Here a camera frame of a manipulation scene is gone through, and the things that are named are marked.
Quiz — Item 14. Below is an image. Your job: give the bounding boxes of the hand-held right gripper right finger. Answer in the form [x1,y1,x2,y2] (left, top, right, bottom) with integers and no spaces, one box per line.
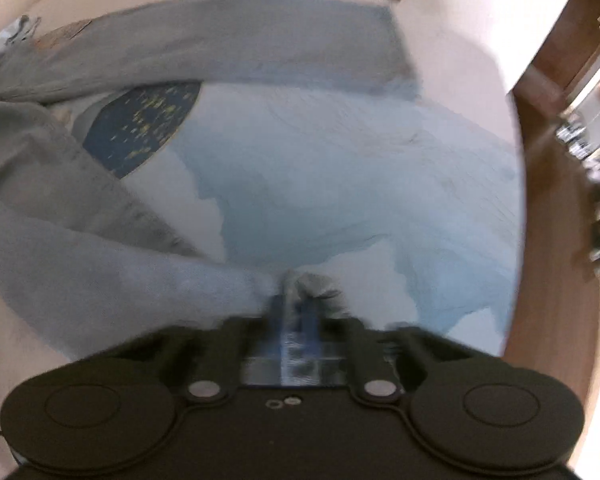
[300,294,446,406]

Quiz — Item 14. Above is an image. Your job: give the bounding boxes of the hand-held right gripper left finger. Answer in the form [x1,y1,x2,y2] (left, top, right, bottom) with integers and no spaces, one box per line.
[150,294,287,406]

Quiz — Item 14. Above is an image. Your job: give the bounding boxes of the light blue jeans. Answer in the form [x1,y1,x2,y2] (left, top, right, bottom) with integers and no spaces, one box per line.
[0,0,423,361]

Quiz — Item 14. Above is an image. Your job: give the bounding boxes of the blue printed table mat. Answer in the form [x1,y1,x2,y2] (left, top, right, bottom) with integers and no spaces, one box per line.
[0,15,526,358]

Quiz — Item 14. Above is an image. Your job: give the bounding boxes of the brown wooden door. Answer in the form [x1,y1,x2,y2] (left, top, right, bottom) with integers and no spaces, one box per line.
[527,0,600,106]

